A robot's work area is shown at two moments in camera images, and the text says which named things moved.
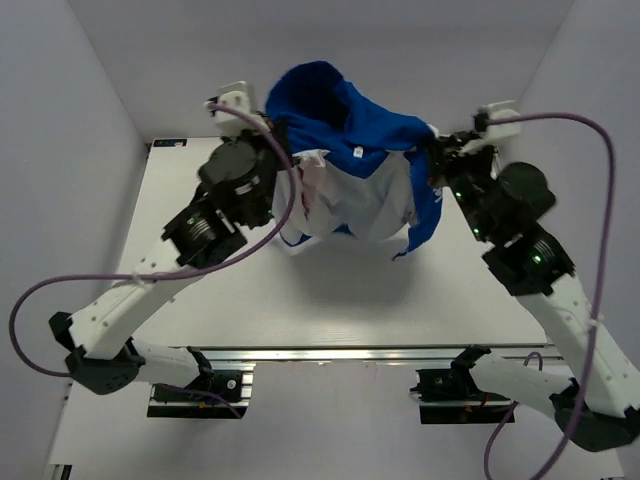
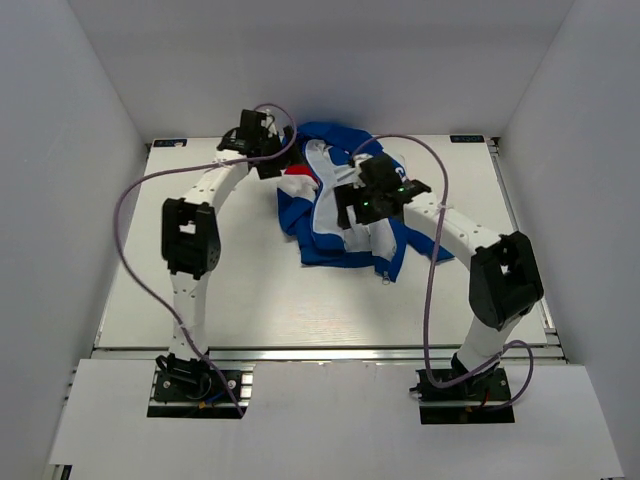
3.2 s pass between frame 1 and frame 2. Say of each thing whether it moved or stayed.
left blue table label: stayed
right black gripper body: moved
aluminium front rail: stayed
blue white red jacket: moved
